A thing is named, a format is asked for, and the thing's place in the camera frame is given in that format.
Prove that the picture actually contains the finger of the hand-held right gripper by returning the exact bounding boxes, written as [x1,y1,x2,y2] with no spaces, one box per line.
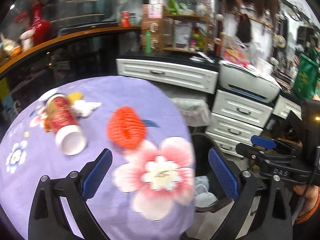
[235,142,288,171]
[251,135,302,153]

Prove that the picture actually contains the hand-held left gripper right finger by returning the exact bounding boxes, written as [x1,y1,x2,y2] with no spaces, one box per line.
[200,148,293,240]

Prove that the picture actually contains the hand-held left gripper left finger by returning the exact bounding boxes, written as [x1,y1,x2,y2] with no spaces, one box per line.
[28,149,120,240]

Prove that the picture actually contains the black trash bin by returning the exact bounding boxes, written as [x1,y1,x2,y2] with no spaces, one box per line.
[190,132,242,213]

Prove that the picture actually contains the orange mesh fruit net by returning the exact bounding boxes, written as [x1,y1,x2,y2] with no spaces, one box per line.
[106,106,147,148]

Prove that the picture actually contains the red cylindrical canister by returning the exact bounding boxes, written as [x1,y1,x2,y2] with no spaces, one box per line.
[46,93,88,156]

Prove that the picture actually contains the person's right hand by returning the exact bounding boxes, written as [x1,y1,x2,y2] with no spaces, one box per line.
[294,185,320,224]

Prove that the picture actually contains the purple floral tablecloth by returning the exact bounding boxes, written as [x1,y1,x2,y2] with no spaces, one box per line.
[0,75,197,240]

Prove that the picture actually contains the white side drawer cabinet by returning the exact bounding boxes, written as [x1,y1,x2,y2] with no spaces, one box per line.
[272,95,303,119]

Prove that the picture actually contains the white drawer unit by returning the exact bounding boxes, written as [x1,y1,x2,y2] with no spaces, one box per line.
[205,89,274,155]

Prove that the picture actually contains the green tote bag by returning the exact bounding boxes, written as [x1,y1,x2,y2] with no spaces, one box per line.
[292,47,320,99]

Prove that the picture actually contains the white printer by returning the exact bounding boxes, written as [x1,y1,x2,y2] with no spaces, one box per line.
[219,60,282,103]

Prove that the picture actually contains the pile of makeup brushes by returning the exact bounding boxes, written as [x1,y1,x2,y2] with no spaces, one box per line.
[271,55,298,90]

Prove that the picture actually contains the small bin with white liner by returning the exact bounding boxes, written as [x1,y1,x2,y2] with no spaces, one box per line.
[172,97,212,128]

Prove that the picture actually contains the white plastic container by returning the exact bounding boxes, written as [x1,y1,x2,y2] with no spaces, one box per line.
[255,57,273,73]

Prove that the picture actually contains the clear plastic bag pink contents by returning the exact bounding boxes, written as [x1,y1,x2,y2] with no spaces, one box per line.
[221,36,250,63]

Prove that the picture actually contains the white black handheld tool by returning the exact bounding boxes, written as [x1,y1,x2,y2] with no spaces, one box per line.
[190,51,215,63]

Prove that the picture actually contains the dark hair bundle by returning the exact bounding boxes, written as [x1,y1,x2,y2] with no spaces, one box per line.
[236,14,252,43]

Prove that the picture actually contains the white black pouch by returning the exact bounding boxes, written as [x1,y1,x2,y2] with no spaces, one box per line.
[173,22,192,49]

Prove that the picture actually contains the curved wooden counter shelf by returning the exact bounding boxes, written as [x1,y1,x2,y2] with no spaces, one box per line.
[0,26,142,74]

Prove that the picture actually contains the green bottle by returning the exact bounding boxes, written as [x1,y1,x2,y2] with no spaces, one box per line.
[145,29,152,54]

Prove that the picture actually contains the brown box hook print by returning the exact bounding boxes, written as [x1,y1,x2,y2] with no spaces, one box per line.
[141,34,162,50]
[141,19,163,34]

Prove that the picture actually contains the wooden shelf rack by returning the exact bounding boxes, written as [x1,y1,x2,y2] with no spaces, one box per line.
[162,12,210,54]

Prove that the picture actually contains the jar with white lid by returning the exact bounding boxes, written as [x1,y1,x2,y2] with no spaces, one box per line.
[19,29,35,51]

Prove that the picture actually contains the paper snack bag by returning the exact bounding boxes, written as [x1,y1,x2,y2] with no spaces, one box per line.
[0,34,22,58]

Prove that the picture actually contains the red vase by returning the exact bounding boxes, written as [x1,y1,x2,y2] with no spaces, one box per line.
[29,2,52,47]

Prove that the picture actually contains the red tin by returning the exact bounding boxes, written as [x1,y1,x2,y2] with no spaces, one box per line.
[120,11,130,27]

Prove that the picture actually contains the glass display case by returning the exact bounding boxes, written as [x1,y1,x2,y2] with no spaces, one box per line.
[50,0,113,34]

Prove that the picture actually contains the brown box photo print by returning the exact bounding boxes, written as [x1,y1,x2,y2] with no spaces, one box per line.
[142,4,164,19]

